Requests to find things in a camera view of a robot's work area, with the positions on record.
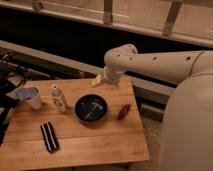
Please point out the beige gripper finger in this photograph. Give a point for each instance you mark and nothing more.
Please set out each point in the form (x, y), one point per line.
(97, 81)

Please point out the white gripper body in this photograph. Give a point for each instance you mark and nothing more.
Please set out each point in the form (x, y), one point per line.
(110, 76)

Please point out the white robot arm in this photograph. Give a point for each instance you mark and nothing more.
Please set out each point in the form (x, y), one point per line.
(187, 129)

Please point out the metal utensils in bowl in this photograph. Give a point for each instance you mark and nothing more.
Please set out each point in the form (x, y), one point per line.
(89, 109)

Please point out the black round bowl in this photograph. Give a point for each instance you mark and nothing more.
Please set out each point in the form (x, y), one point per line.
(99, 115)

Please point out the white cup with blue cloth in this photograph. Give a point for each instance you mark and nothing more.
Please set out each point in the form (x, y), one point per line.
(30, 95)

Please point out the black striped rectangular case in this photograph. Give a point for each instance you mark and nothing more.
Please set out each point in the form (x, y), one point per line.
(49, 137)

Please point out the black stand with cables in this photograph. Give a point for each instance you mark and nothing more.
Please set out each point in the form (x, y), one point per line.
(11, 78)

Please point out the metal window frame rail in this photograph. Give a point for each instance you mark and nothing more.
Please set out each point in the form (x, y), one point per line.
(188, 21)

